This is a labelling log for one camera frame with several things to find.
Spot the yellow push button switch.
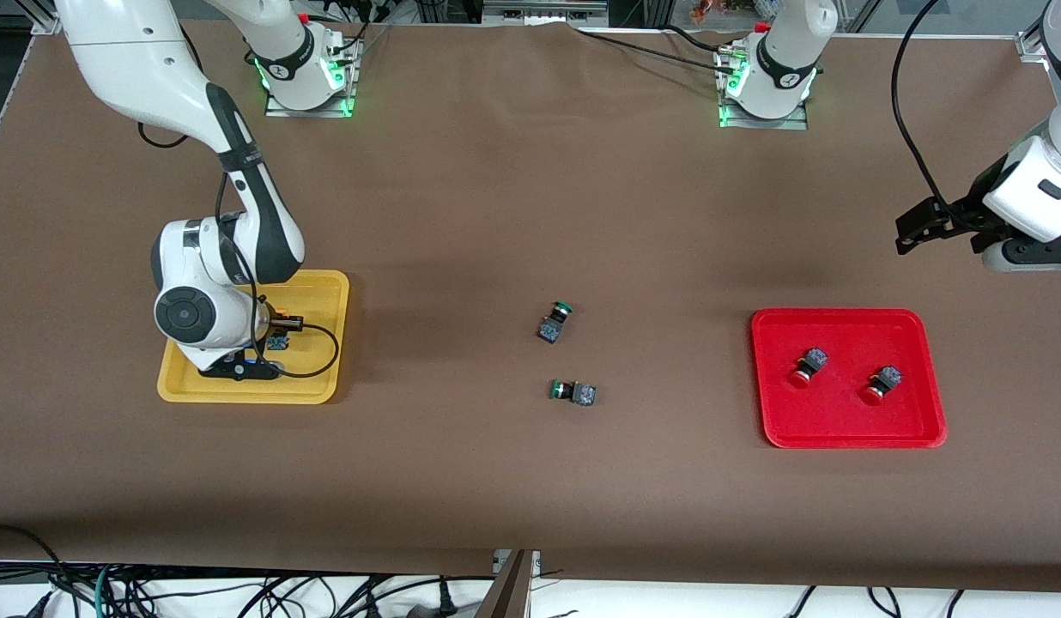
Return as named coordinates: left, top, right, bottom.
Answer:
left=267, top=311, right=305, bottom=353

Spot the red push button switch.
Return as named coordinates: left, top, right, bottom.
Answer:
left=788, top=348, right=830, bottom=389
left=858, top=366, right=904, bottom=406

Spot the yellow plastic tray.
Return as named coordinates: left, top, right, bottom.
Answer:
left=157, top=269, right=350, bottom=405

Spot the red plastic tray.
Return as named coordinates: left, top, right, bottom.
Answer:
left=751, top=308, right=949, bottom=450

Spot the brown table cover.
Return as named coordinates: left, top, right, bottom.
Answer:
left=0, top=17, right=1061, bottom=593

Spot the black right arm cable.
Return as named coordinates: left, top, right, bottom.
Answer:
left=138, top=120, right=341, bottom=379

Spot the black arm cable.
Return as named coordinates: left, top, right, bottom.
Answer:
left=138, top=120, right=341, bottom=379
left=891, top=0, right=986, bottom=226

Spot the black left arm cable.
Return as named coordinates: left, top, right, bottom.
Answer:
left=891, top=0, right=986, bottom=226

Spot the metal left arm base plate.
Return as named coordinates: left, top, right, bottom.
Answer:
left=718, top=47, right=810, bottom=131

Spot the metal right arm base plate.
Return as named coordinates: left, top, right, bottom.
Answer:
left=264, top=34, right=358, bottom=118

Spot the green push button switch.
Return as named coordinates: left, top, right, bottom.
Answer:
left=549, top=379, right=597, bottom=408
left=537, top=301, right=575, bottom=345

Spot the short black table cable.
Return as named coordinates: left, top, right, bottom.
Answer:
left=662, top=23, right=731, bottom=50

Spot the black base cable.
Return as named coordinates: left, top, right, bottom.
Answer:
left=307, top=10, right=391, bottom=66

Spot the black looping floor cable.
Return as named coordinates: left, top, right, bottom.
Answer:
left=0, top=524, right=70, bottom=602

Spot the long black table cable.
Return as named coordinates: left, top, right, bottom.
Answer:
left=573, top=28, right=739, bottom=71

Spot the white metal bracket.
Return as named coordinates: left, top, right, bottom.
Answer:
left=494, top=549, right=543, bottom=576

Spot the brown table post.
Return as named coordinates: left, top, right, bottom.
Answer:
left=475, top=549, right=532, bottom=618

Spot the aluminium frame bar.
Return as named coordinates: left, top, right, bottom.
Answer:
left=483, top=0, right=609, bottom=27

